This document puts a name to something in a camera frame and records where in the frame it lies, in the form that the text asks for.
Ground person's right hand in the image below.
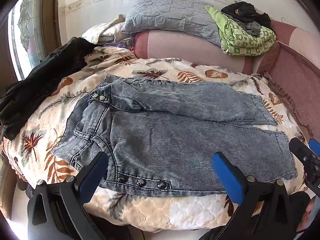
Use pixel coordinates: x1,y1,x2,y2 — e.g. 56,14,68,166
298,197,317,233

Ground pink two-tone bolster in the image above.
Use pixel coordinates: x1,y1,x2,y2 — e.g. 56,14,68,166
133,29,253,75

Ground leaf-print cream blanket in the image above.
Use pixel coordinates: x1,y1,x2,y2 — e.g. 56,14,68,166
1,46,309,232

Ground grey-blue denim pants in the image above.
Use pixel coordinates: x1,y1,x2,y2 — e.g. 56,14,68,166
51,74,298,197

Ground black jacket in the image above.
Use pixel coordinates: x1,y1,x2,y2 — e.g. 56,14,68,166
0,37,102,140

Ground small grey cloth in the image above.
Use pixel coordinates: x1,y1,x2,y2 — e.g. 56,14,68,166
241,21,262,36

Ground white crumpled cloth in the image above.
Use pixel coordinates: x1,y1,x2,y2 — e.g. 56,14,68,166
82,14,126,47

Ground patterned glass window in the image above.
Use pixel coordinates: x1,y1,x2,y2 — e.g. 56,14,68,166
7,0,48,80

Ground person's dark clothing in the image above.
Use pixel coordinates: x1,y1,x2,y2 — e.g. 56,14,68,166
285,192,312,233

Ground purple plastic packet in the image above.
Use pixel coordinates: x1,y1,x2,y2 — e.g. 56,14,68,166
104,37,136,51

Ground green patterned folded blanket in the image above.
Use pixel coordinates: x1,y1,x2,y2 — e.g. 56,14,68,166
205,5,277,56

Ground grey quilted pillow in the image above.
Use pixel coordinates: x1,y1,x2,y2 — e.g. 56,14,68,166
121,0,223,47

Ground black garment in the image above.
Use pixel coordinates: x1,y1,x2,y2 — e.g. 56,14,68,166
221,1,272,29

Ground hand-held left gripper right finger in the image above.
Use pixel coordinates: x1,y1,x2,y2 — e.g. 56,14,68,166
211,152,300,240

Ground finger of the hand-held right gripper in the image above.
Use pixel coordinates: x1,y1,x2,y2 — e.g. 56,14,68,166
308,138,320,157
289,137,319,178

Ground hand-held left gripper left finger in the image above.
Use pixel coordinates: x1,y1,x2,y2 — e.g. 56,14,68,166
27,151,109,240

